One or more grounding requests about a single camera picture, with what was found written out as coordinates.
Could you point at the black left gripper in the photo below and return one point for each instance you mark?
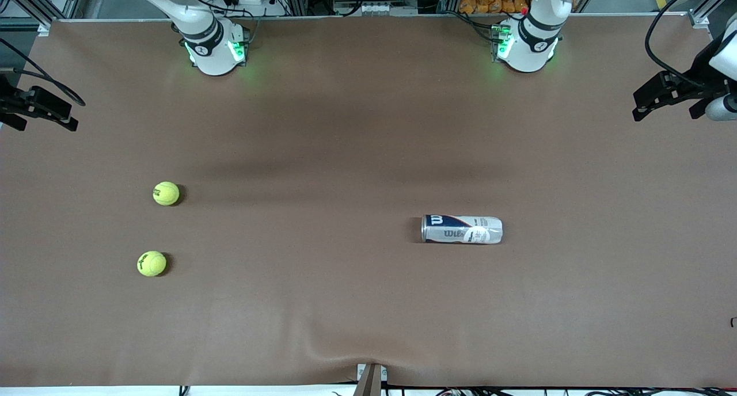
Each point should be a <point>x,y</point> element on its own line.
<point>698,78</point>

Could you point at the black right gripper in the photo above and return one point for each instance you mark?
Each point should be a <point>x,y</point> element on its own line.
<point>8,101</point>

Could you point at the yellow tennis ball block print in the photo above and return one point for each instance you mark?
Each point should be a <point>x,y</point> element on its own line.
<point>166,193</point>

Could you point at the yellow tennis ball script print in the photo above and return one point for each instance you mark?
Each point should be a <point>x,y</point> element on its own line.
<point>151,263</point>

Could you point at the silver tennis ball can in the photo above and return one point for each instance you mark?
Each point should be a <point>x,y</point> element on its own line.
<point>460,229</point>

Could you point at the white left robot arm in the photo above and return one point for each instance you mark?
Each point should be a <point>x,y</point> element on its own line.
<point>530,50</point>

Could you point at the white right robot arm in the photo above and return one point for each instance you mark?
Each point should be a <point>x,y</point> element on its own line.
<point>213,56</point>

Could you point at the brown table mat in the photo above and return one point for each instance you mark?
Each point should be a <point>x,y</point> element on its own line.
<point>368,125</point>

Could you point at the aluminium frame profile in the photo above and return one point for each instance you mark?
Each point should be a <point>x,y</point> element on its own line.
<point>699,21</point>
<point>43,27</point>

